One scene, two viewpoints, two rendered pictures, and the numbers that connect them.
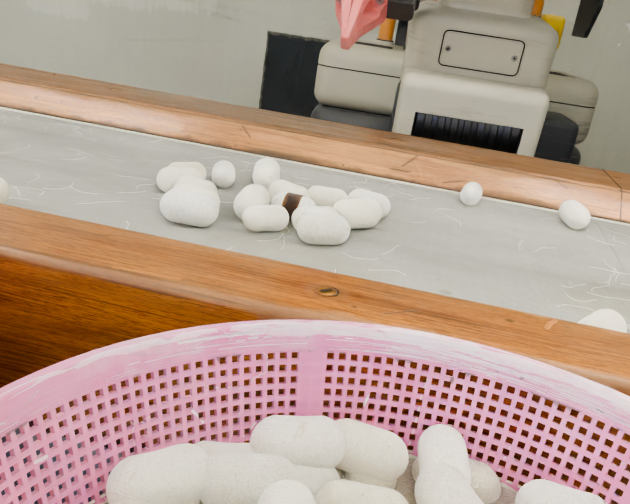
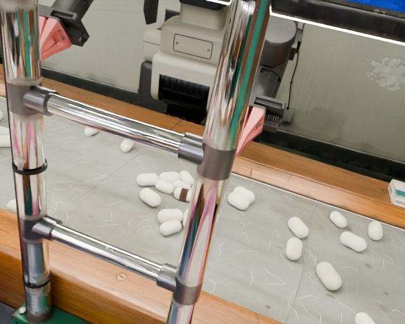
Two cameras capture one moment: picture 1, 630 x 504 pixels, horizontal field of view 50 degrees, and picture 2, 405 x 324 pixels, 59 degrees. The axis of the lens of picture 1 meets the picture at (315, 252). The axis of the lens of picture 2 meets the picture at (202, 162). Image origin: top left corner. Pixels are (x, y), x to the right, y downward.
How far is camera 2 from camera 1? 0.44 m
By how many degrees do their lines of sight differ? 9
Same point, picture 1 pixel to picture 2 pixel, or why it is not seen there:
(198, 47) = (131, 15)
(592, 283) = (79, 180)
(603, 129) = (339, 74)
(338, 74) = (151, 46)
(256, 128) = not seen: hidden behind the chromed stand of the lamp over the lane
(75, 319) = not seen: outside the picture
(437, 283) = not seen: outside the picture
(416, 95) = (159, 65)
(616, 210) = not seen: hidden behind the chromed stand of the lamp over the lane
